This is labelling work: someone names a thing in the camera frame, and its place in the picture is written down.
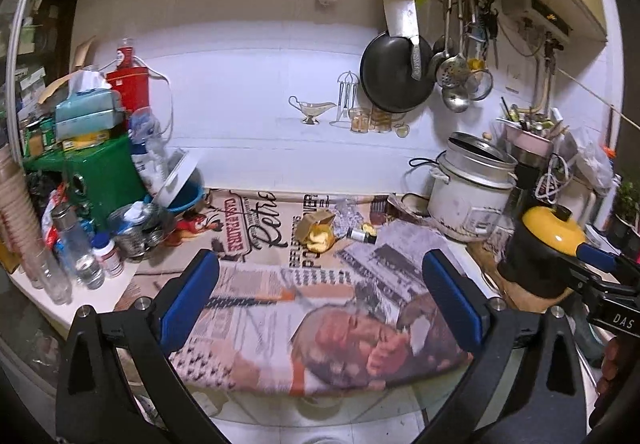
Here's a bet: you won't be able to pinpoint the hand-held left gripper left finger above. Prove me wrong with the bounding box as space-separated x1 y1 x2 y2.
55 248 231 444

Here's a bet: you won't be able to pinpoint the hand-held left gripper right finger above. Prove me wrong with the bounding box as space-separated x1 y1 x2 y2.
412 249 588 444

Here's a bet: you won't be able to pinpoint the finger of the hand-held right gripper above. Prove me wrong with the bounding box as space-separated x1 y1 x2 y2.
570 264 640 315
575 243 640 275

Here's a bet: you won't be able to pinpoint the person's right hand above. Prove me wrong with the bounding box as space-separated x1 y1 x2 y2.
590 339 636 430

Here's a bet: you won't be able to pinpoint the wooden cutting board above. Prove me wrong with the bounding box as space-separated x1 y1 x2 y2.
467 239 576 312

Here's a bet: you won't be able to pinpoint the black pot yellow lid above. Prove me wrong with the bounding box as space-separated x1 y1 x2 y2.
497 204 588 300

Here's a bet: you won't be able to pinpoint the white kettle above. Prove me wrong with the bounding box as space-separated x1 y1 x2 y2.
557 174 598 225

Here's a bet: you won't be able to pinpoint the potted green plant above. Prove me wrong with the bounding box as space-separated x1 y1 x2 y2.
612 169 640 237

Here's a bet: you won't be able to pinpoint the printed tablecloth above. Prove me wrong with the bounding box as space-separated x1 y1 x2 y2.
114 188 501 395

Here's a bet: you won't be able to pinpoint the glass jar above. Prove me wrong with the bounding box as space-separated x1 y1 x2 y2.
107 201 166 260

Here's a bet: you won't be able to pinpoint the white pill bottle blue cap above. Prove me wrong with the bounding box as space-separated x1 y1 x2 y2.
92 233 124 277

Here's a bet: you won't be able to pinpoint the white rice cooker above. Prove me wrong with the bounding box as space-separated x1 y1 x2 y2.
427 131 518 242

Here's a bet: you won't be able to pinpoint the clear plastic bag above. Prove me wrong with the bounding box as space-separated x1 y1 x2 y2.
570 127 613 190

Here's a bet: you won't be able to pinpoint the blue basin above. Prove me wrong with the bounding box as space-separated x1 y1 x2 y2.
145 184 206 220

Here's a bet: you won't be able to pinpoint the black cooking pot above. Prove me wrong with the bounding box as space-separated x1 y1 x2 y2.
512 151 553 185

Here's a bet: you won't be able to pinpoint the brown packet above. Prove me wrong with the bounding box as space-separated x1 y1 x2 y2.
370 194 396 225

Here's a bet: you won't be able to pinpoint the clear water bottle steel lid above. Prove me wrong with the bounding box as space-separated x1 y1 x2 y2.
50 204 106 290

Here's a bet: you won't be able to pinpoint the pink utensil holder bowl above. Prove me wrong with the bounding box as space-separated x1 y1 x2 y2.
497 99 571 157

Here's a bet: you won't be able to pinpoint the clear plastic wrapper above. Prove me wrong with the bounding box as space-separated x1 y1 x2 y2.
330 198 371 237

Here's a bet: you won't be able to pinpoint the clear glass bottle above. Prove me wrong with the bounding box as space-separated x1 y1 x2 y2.
22 244 72 306

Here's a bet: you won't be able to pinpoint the yellow crumpled wrapper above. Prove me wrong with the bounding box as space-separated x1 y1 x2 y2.
294 209 337 250

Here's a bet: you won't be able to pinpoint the green plastic box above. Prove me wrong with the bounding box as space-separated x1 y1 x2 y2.
22 134 146 232

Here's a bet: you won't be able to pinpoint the bagged white bottle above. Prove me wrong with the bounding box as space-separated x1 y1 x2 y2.
127 107 171 195

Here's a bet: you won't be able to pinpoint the red snack packet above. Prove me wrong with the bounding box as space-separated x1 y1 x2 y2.
40 189 76 245

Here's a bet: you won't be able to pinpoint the stack of brown cups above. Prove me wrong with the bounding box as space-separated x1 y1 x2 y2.
0 144 43 275

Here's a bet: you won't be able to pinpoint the teal tissue box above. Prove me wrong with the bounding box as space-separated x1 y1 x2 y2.
54 67 126 142

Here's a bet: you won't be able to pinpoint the red plastic container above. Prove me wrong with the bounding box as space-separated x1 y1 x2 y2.
106 38 151 125

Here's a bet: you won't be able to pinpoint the steel slotted skimmer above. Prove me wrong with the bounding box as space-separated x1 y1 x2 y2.
434 0 471 88

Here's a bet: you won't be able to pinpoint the black wok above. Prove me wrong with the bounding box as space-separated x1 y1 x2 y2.
360 30 434 114

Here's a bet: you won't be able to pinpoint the grey water heater unit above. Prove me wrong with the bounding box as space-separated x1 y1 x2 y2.
501 0 573 39

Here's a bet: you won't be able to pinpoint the brown cardboard piece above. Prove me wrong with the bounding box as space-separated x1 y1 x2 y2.
37 37 98 105

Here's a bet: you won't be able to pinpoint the black scissors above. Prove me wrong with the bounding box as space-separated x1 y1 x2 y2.
482 0 501 70

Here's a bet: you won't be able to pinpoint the dark glass cabinet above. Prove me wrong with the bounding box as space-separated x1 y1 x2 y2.
0 0 81 165

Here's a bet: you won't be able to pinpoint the steel cleaver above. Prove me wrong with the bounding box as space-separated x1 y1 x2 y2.
381 0 423 81

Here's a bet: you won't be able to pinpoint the black power cable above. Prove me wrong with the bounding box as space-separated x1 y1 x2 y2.
407 157 446 175

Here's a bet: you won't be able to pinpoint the yellowish cord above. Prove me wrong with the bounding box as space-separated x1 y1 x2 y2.
555 67 640 130

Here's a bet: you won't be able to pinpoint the jars wall sticker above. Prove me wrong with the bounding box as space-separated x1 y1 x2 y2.
349 107 411 137

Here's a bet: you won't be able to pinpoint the wire mesh strainer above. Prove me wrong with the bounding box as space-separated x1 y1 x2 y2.
470 68 495 102

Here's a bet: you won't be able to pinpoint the gravy boat wall sticker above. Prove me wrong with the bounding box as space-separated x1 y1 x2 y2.
288 95 337 125

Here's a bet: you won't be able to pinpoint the utensil rack wall sticker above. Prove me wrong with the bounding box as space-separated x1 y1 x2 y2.
330 70 362 127

